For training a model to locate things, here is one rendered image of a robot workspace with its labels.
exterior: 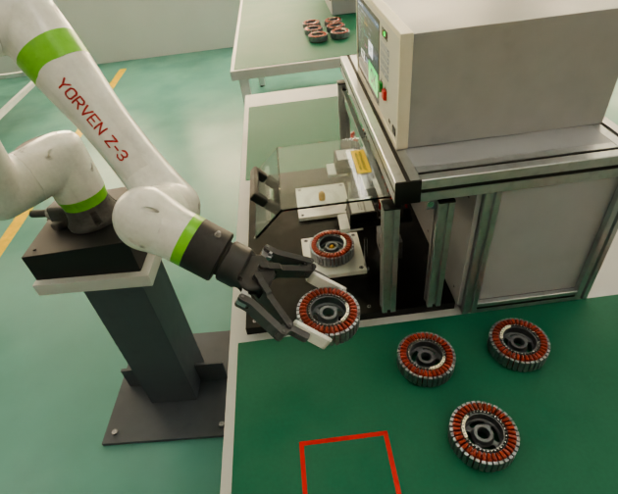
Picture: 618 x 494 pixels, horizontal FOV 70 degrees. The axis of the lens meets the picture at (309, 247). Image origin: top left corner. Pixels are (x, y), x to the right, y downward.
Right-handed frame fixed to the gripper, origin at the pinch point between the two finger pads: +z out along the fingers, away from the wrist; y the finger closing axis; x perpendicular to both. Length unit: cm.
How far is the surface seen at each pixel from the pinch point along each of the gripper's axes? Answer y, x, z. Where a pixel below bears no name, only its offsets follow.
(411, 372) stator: -0.8, -5.1, 20.9
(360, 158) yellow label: -31.0, 11.8, -6.2
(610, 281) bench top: -36, 13, 58
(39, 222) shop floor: -117, -192, -142
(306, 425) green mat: 12.1, -17.0, 7.5
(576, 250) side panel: -29, 19, 41
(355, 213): -31.2, -1.4, -0.1
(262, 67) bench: -174, -55, -58
